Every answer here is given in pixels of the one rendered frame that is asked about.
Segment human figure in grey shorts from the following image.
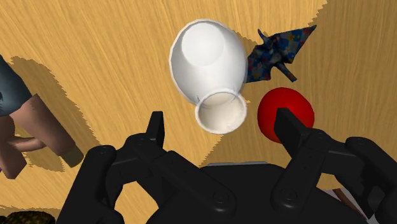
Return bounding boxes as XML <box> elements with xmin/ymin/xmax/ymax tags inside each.
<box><xmin>0</xmin><ymin>55</ymin><xmax>85</xmax><ymax>180</ymax></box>

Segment dark brown round object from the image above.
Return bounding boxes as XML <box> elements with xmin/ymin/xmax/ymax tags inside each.
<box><xmin>1</xmin><ymin>211</ymin><xmax>57</xmax><ymax>224</ymax></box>

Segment blue patterned origami crane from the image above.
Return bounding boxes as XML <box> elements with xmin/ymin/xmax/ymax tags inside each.
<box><xmin>246</xmin><ymin>24</ymin><xmax>317</xmax><ymax>84</ymax></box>

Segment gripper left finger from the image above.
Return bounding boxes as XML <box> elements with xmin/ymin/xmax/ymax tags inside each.
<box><xmin>56</xmin><ymin>111</ymin><xmax>239</xmax><ymax>224</ymax></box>

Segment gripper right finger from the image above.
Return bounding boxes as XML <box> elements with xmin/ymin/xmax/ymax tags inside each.
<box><xmin>270</xmin><ymin>107</ymin><xmax>397</xmax><ymax>224</ymax></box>

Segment white vase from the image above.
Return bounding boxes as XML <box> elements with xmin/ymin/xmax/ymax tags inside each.
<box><xmin>168</xmin><ymin>18</ymin><xmax>249</xmax><ymax>136</ymax></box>

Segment red ball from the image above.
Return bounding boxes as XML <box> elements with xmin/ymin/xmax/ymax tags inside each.
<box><xmin>257</xmin><ymin>87</ymin><xmax>316</xmax><ymax>144</ymax></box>

